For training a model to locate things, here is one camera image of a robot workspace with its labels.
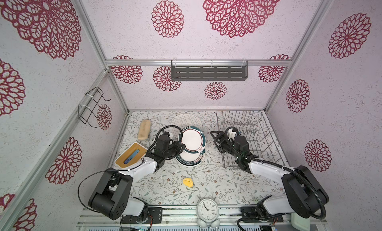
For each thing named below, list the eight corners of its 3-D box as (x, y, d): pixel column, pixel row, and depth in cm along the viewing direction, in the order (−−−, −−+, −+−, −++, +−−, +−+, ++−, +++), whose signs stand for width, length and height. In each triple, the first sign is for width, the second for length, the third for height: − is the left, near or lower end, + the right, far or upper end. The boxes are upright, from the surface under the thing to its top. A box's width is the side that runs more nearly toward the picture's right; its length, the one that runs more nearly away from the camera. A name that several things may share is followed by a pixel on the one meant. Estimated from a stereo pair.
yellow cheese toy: (182, 187, 85) (182, 186, 83) (183, 179, 88) (182, 177, 86) (193, 187, 85) (193, 186, 83) (193, 179, 88) (193, 177, 86)
